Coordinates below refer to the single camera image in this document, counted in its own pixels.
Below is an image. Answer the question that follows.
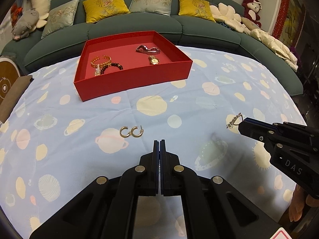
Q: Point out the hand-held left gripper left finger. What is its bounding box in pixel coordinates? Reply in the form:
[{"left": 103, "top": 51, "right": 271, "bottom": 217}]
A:
[{"left": 29, "top": 140, "right": 160, "bottom": 239}]

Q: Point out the grey pig plush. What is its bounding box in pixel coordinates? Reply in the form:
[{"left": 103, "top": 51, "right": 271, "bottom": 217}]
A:
[{"left": 11, "top": 9, "right": 49, "bottom": 41}]

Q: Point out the white flower cushion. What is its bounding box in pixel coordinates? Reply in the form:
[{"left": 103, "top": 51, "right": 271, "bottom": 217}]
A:
[
  {"left": 225, "top": 14, "right": 246, "bottom": 33},
  {"left": 209, "top": 2, "right": 236, "bottom": 23}
]

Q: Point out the red white card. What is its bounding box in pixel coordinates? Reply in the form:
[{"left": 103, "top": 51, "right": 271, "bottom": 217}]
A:
[{"left": 270, "top": 228, "right": 293, "bottom": 239}]

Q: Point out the brown cushion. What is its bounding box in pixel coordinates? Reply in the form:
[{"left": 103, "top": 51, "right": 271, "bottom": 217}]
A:
[{"left": 240, "top": 17, "right": 261, "bottom": 31}]

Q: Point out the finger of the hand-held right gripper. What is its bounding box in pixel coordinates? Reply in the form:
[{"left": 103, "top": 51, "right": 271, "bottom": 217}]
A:
[
  {"left": 238, "top": 122, "right": 275, "bottom": 145},
  {"left": 243, "top": 117, "right": 285, "bottom": 133}
]

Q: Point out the brown board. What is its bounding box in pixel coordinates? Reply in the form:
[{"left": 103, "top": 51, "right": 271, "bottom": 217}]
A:
[{"left": 0, "top": 75, "right": 34, "bottom": 122}]

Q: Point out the red cardboard box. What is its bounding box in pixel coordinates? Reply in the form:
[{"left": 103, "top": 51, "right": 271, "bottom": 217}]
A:
[{"left": 73, "top": 30, "right": 193, "bottom": 102}]

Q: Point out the red wall hanging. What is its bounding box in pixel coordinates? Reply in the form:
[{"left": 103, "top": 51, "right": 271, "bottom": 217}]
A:
[{"left": 272, "top": 0, "right": 291, "bottom": 39}]

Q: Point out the yellow embroidered pillow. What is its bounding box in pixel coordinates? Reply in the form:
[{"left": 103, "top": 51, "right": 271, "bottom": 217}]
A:
[
  {"left": 177, "top": 0, "right": 217, "bottom": 23},
  {"left": 82, "top": 0, "right": 130, "bottom": 24}
]

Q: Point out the brown band wristwatch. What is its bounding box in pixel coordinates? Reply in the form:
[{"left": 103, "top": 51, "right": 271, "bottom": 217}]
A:
[{"left": 135, "top": 44, "right": 160, "bottom": 55}]

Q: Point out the person's right hand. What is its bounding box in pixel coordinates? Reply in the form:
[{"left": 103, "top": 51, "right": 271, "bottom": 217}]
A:
[{"left": 289, "top": 185, "right": 319, "bottom": 223}]

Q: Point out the red monkey plush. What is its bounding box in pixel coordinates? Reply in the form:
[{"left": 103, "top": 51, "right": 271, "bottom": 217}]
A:
[{"left": 241, "top": 0, "right": 263, "bottom": 28}]

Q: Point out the white device with wooden disc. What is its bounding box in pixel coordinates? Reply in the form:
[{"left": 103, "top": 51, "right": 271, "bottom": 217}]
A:
[{"left": 0, "top": 56, "right": 21, "bottom": 100}]

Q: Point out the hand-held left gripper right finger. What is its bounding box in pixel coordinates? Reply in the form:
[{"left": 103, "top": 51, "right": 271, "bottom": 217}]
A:
[{"left": 159, "top": 139, "right": 280, "bottom": 239}]

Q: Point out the gold bangle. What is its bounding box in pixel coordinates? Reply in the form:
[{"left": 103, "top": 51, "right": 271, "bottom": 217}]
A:
[{"left": 90, "top": 55, "right": 112, "bottom": 68}]

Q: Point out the silver drop earring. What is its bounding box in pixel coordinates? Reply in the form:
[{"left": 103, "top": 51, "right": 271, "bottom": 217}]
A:
[{"left": 226, "top": 113, "right": 243, "bottom": 129}]

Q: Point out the grey-green embroidered pillow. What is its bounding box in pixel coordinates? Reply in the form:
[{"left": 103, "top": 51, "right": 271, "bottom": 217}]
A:
[
  {"left": 129, "top": 0, "right": 174, "bottom": 17},
  {"left": 40, "top": 0, "right": 81, "bottom": 39}
]

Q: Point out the dark framed picture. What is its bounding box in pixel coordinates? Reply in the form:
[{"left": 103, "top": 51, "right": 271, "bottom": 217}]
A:
[{"left": 284, "top": 0, "right": 307, "bottom": 53}]

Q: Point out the dark bead bracelet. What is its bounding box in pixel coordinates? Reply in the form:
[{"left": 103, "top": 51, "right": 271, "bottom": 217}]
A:
[{"left": 100, "top": 62, "right": 124, "bottom": 75}]

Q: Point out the cream quilted blanket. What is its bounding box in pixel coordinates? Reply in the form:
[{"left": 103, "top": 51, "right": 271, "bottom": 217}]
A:
[{"left": 243, "top": 27, "right": 299, "bottom": 71}]

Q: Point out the green sofa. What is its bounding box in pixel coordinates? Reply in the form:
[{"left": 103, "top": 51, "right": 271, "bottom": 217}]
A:
[{"left": 1, "top": 0, "right": 304, "bottom": 96}]

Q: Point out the red ornament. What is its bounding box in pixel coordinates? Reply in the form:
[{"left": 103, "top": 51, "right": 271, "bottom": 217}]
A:
[{"left": 11, "top": 4, "right": 24, "bottom": 18}]

